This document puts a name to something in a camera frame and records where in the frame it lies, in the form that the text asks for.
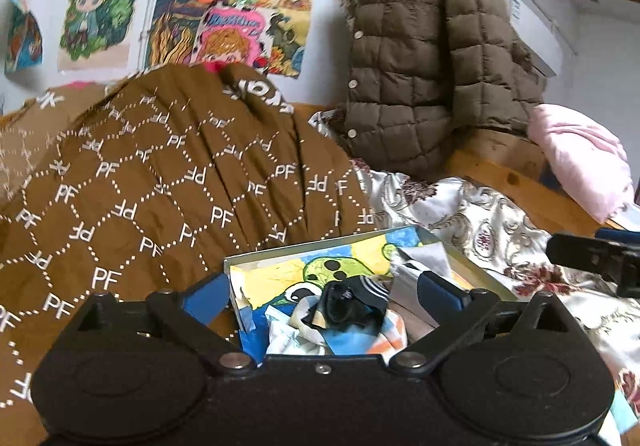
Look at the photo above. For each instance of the pink folded blanket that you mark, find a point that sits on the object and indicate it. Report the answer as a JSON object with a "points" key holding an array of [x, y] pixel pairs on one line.
{"points": [[587, 159]]}

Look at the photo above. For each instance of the white cloth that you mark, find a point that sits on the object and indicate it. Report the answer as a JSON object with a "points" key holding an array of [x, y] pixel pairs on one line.
{"points": [[285, 335]]}

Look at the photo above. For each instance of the blue orange drawing poster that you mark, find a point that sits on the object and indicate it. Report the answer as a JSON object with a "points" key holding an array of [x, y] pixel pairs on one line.
{"points": [[173, 25]]}

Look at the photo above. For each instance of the dark striped sock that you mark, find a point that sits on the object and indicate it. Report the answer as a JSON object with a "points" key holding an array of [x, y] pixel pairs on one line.
{"points": [[355, 302]]}

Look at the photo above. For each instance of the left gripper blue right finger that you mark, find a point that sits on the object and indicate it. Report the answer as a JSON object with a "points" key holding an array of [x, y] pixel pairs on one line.
{"points": [[460, 316]]}

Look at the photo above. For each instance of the light grey cloth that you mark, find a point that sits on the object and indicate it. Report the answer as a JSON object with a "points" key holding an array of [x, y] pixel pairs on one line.
{"points": [[406, 266]]}

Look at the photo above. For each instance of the pink girl drawing poster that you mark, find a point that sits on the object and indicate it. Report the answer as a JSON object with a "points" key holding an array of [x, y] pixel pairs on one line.
{"points": [[234, 34]]}

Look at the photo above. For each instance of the folded paper drawing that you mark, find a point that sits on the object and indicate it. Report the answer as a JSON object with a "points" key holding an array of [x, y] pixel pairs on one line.
{"points": [[24, 49]]}

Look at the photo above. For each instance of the white air conditioner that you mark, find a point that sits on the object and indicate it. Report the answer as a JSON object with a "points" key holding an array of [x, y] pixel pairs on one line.
{"points": [[540, 40]]}

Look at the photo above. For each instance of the blond child drawing poster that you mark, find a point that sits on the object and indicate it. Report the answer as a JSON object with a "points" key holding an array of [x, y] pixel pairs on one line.
{"points": [[95, 35]]}

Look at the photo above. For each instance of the wooden bed frame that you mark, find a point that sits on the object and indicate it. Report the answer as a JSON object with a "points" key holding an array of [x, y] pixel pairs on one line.
{"points": [[517, 168]]}

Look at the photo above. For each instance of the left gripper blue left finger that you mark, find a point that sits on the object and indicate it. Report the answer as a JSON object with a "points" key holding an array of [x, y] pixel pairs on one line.
{"points": [[184, 318]]}

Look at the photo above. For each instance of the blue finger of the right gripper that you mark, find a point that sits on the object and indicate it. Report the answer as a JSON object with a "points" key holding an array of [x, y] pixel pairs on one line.
{"points": [[618, 235], [581, 253]]}

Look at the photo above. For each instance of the striped pastel cloth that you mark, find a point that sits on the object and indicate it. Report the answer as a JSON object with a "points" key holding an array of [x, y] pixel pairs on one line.
{"points": [[386, 341]]}

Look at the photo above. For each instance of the brown PF patterned quilt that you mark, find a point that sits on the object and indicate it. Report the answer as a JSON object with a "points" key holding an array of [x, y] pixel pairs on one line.
{"points": [[152, 189]]}

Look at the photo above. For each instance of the white floral satin quilt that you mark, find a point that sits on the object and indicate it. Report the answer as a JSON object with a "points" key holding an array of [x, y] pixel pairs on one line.
{"points": [[496, 235]]}

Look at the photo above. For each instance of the brown puffer jacket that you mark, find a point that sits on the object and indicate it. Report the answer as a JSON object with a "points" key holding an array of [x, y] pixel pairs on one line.
{"points": [[424, 72]]}

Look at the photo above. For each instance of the grey tray with drawing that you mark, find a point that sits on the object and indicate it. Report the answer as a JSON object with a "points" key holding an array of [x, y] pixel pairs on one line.
{"points": [[282, 277]]}

